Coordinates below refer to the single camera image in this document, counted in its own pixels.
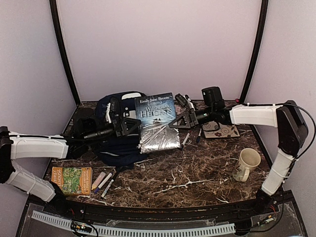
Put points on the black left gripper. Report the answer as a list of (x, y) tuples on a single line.
[(121, 129)]

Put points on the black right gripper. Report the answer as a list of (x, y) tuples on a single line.
[(190, 119)]

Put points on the dark blue Wuthering Heights book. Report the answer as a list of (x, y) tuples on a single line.
[(156, 112)]

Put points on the navy blue student backpack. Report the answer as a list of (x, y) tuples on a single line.
[(116, 148)]

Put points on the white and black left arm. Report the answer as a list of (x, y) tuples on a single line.
[(15, 146)]

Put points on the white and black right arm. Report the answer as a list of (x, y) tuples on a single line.
[(285, 120)]

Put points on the white marker red cap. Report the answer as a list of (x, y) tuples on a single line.
[(185, 139)]

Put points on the white marker blue cap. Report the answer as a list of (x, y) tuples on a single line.
[(199, 135)]

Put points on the floral patterned notebook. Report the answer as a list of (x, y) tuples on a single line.
[(214, 130)]

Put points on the white marker purple cap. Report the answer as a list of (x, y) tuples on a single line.
[(103, 182)]

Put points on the white marker black cap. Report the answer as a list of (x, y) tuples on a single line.
[(111, 182)]

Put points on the cream ceramic mug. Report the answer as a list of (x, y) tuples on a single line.
[(249, 159)]

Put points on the green Storey Treehouse book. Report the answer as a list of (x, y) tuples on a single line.
[(73, 181)]

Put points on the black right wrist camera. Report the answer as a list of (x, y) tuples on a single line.
[(184, 101)]

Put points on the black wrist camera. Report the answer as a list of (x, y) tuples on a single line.
[(113, 111), (184, 101)]

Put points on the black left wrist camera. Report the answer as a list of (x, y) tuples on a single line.
[(113, 111)]

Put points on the grey slotted cable duct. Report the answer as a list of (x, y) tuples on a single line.
[(120, 228)]

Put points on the black front table rail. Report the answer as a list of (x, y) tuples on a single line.
[(93, 213)]

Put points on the black right corner frame post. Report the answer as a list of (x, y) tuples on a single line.
[(255, 51)]

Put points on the black corner frame post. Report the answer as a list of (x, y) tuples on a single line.
[(62, 50), (255, 51)]

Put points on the black left corner frame post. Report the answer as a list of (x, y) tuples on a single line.
[(62, 50)]

